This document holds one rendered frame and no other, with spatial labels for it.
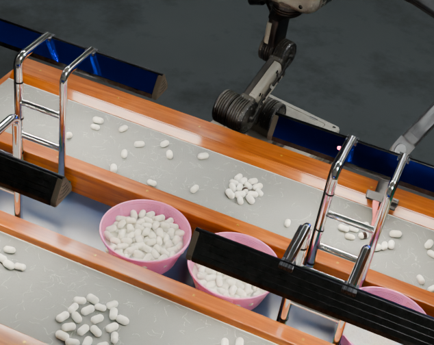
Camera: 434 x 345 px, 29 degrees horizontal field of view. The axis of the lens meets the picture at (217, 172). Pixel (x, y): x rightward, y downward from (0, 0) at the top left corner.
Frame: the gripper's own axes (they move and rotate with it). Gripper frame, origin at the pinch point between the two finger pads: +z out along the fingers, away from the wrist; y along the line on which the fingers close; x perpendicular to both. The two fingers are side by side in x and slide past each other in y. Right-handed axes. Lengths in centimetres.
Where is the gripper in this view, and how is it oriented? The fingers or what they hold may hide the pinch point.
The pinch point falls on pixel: (373, 223)
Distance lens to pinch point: 265.5
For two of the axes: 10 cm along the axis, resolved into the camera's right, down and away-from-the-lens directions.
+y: 9.2, 3.2, -2.2
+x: 1.5, 2.3, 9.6
